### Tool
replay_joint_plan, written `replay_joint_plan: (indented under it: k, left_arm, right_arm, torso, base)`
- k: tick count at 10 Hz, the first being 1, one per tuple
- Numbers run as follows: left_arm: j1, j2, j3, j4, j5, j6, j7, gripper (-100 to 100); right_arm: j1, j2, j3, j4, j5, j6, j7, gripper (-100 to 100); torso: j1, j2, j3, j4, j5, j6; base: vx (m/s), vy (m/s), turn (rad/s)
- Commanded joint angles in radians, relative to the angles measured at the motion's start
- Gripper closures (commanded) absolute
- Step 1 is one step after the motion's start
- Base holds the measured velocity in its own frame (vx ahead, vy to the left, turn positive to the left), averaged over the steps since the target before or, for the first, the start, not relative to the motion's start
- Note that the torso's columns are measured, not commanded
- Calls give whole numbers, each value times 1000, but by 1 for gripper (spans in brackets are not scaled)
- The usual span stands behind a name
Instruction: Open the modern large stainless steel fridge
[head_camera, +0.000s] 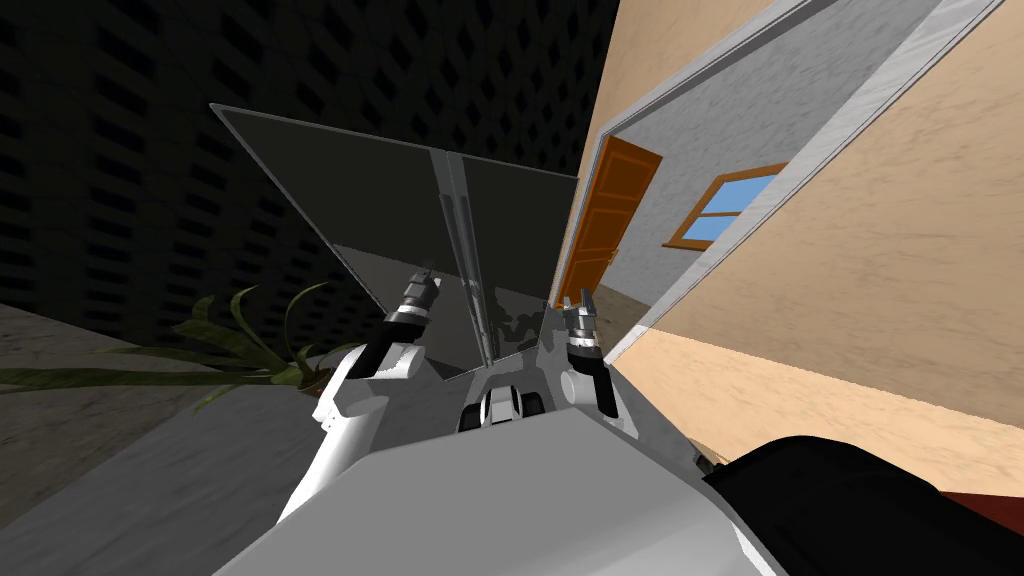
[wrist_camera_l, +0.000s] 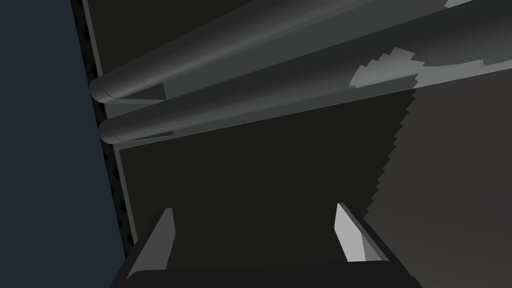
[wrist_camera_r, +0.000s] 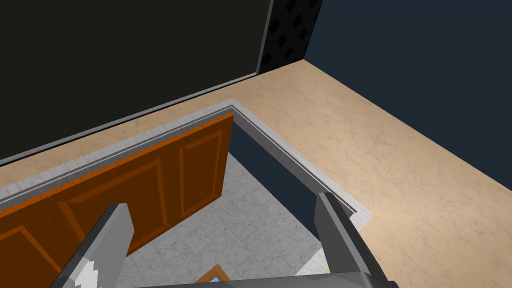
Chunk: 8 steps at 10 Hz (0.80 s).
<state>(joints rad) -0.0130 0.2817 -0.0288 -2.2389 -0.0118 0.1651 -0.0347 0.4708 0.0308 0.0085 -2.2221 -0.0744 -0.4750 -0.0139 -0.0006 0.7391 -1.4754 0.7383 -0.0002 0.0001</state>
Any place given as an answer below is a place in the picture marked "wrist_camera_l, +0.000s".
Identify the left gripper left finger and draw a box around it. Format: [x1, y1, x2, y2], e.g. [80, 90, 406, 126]
[118, 207, 176, 281]

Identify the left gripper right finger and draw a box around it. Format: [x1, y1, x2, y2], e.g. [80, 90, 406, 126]
[333, 202, 402, 264]

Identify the dark appliance door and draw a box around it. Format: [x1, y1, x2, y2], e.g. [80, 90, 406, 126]
[115, 69, 512, 288]

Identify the grey bar handle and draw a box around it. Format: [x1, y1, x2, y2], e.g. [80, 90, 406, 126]
[97, 0, 512, 146]
[88, 0, 449, 106]

